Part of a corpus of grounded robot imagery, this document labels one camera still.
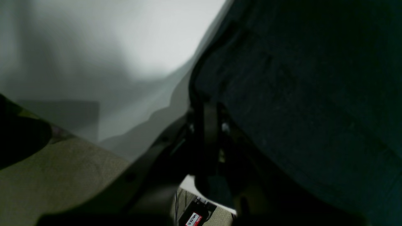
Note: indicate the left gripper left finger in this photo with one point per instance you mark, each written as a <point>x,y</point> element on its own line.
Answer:
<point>144,192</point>

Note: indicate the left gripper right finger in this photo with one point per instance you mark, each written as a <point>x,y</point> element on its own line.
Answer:
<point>262,194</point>

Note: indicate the black T-shirt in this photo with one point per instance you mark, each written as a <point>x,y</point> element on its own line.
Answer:
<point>316,84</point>

